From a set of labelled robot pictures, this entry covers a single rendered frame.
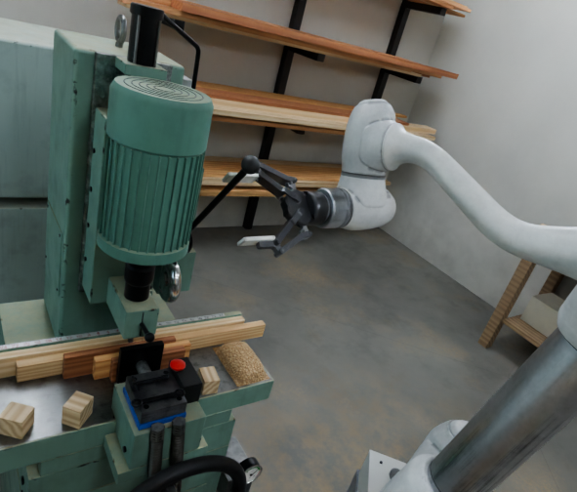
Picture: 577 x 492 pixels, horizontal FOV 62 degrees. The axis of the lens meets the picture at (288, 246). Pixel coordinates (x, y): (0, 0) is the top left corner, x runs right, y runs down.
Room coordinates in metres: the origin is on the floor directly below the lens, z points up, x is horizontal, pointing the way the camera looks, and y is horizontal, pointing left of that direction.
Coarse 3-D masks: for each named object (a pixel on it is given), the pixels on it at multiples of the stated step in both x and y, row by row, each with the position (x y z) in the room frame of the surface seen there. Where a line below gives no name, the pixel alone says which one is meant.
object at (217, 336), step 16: (176, 336) 0.90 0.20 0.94; (192, 336) 0.92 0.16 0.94; (208, 336) 0.95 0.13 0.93; (224, 336) 0.97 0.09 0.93; (240, 336) 1.01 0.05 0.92; (256, 336) 1.04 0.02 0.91; (64, 352) 0.76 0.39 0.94; (16, 368) 0.70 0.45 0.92; (32, 368) 0.70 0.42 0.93; (48, 368) 0.72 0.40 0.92
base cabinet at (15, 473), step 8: (224, 448) 0.84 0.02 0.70; (8, 472) 0.79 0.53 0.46; (16, 472) 0.67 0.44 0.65; (208, 472) 0.82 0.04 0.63; (216, 472) 0.83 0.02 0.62; (0, 480) 0.96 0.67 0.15; (8, 480) 0.79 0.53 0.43; (16, 480) 0.67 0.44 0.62; (136, 480) 0.70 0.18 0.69; (184, 480) 0.78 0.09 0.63; (192, 480) 0.79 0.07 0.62; (200, 480) 0.81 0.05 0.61; (208, 480) 0.82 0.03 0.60; (216, 480) 0.84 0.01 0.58; (0, 488) 0.96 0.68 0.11; (8, 488) 0.79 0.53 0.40; (16, 488) 0.67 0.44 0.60; (96, 488) 0.65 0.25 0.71; (104, 488) 0.66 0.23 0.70; (112, 488) 0.67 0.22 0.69; (120, 488) 0.68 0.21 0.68; (128, 488) 0.69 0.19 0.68; (184, 488) 0.78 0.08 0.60; (192, 488) 0.80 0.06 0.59; (200, 488) 0.81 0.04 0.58; (208, 488) 0.83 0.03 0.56; (216, 488) 0.84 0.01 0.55
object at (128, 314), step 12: (120, 276) 0.89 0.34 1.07; (108, 288) 0.87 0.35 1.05; (120, 288) 0.85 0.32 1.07; (108, 300) 0.86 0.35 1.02; (120, 300) 0.81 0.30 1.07; (120, 312) 0.80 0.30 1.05; (132, 312) 0.78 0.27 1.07; (144, 312) 0.80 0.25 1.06; (156, 312) 0.81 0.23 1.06; (120, 324) 0.79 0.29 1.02; (132, 324) 0.78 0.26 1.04; (144, 324) 0.80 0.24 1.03; (156, 324) 0.82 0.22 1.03; (132, 336) 0.78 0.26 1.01
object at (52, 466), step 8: (208, 416) 0.79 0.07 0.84; (216, 416) 0.81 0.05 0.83; (224, 416) 0.82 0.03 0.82; (208, 424) 0.80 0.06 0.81; (216, 424) 0.81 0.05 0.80; (96, 448) 0.64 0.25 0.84; (64, 456) 0.60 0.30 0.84; (72, 456) 0.61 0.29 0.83; (80, 456) 0.62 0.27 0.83; (88, 456) 0.63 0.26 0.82; (96, 456) 0.64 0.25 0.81; (104, 456) 0.65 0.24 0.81; (40, 464) 0.58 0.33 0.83; (48, 464) 0.59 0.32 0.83; (56, 464) 0.59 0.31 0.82; (64, 464) 0.60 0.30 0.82; (72, 464) 0.61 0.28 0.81; (80, 464) 0.62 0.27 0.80; (40, 472) 0.58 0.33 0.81; (48, 472) 0.59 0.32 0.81
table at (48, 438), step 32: (192, 352) 0.91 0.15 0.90; (0, 384) 0.67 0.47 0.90; (32, 384) 0.69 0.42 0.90; (64, 384) 0.71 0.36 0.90; (96, 384) 0.74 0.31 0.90; (224, 384) 0.84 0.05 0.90; (256, 384) 0.87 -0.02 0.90; (96, 416) 0.66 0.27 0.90; (0, 448) 0.54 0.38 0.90; (32, 448) 0.57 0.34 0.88; (64, 448) 0.60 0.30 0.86; (128, 480) 0.59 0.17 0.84
